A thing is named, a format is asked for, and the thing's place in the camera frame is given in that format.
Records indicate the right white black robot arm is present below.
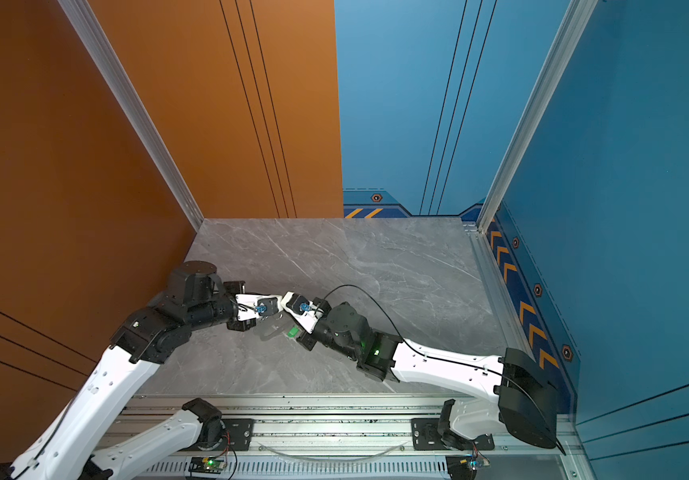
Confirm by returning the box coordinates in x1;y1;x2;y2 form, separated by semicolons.
282;297;562;450

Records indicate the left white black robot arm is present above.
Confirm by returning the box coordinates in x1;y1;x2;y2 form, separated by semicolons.
0;261;266;479

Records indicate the left small circuit board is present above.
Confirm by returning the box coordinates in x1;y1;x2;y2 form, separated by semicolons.
188;457;230;476

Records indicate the small circuit board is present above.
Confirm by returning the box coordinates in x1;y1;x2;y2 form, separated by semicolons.
188;457;230;476
445;455;491;480

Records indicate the right small circuit board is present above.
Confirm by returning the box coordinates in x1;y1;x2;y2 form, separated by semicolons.
445;455;491;480

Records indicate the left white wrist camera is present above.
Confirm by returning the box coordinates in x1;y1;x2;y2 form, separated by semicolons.
234;294;282;322

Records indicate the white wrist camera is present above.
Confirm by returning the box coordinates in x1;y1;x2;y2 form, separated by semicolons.
280;292;332;334
234;294;282;322

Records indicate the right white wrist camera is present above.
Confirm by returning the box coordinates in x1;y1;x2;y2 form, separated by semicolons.
280;292;332;334

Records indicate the aluminium front rail frame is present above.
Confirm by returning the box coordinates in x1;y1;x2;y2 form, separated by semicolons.
67;392;598;480

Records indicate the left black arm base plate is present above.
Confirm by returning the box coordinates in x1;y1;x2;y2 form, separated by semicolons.
164;418;254;453

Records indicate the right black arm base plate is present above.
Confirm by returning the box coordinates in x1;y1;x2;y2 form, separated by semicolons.
411;418;496;451

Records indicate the left aluminium corner post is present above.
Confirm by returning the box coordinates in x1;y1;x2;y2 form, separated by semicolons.
58;0;204;231

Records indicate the aluminium corner post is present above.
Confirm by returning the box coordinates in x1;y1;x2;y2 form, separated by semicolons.
58;0;204;231
476;0;598;234

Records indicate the right aluminium corner post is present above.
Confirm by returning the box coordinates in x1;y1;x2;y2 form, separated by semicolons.
476;0;598;234

